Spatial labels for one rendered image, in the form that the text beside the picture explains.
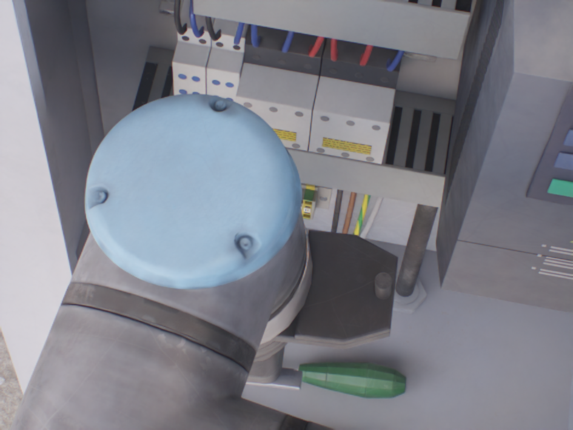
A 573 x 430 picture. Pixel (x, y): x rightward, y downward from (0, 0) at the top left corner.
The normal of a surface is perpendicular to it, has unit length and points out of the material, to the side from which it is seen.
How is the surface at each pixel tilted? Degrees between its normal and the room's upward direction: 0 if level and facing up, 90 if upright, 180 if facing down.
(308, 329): 14
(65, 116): 90
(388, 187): 90
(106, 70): 90
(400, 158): 0
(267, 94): 0
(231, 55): 0
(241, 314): 53
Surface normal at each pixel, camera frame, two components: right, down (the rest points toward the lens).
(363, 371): -0.13, -0.51
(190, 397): 0.60, -0.01
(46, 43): 0.98, 0.18
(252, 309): 0.79, 0.09
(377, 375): 0.10, -0.48
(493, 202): -0.17, 0.86
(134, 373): 0.04, -0.25
